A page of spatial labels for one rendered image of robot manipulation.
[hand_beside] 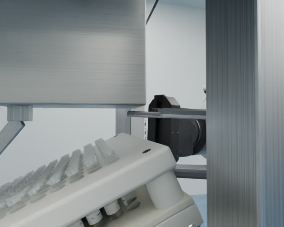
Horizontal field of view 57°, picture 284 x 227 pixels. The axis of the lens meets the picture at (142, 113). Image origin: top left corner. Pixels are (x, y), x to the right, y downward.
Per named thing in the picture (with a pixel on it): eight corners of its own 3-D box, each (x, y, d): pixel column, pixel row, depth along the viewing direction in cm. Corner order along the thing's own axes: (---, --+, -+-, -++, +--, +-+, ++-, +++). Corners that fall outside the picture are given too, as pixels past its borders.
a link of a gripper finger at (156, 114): (124, 116, 41) (152, 117, 45) (137, 116, 39) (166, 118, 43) (124, 106, 41) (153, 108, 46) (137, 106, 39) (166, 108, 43)
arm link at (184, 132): (180, 93, 41) (222, 99, 49) (140, 96, 48) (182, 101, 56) (178, 174, 40) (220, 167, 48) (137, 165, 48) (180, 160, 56)
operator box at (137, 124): (139, 157, 126) (139, 103, 126) (145, 163, 109) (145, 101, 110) (126, 158, 125) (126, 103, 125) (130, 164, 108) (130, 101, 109)
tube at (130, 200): (135, 230, 24) (99, 156, 23) (135, 223, 25) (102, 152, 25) (148, 224, 24) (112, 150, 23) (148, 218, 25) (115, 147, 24)
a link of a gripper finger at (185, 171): (160, 168, 24) (229, 170, 24) (157, 162, 27) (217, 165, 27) (159, 186, 23) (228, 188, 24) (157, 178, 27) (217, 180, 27)
